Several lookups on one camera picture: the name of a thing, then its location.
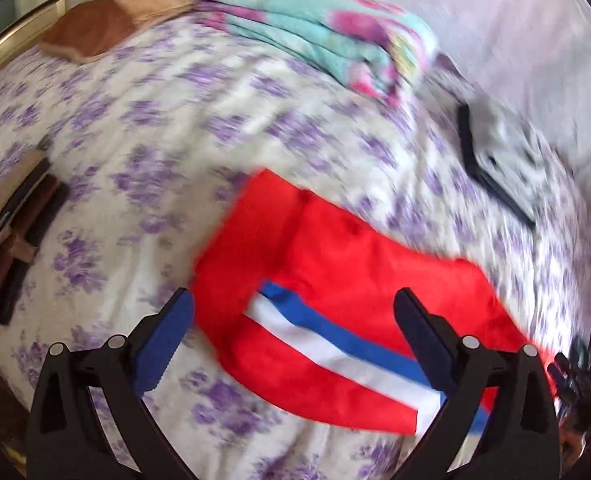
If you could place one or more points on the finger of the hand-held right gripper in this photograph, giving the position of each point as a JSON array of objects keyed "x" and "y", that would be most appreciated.
[{"x": 561, "y": 372}]

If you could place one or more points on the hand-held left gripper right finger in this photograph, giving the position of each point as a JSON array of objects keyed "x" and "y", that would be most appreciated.
[{"x": 423, "y": 332}]

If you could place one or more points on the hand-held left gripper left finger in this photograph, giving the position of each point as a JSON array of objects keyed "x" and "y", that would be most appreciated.
[{"x": 160, "y": 340}]

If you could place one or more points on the red pants with blue stripe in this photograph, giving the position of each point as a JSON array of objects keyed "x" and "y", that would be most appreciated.
[{"x": 350, "y": 260}]

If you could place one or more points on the folded dark garment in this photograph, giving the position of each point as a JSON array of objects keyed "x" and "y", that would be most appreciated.
[{"x": 468, "y": 155}]

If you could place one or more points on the wooden furniture piece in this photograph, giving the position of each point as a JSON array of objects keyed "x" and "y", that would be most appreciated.
[{"x": 20, "y": 220}]

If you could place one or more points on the folded grey garment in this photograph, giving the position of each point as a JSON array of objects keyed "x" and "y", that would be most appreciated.
[{"x": 510, "y": 160}]

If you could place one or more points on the purple floral bedspread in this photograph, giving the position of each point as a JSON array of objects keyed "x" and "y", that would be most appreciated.
[{"x": 150, "y": 110}]

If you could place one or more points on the brown pillow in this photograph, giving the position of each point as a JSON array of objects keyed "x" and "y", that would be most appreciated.
[{"x": 105, "y": 25}]

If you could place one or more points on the folded teal floral blanket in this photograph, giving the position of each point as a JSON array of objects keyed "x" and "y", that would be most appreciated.
[{"x": 300, "y": 25}]

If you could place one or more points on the gold frame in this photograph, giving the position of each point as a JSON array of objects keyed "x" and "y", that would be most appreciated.
[{"x": 15, "y": 35}]

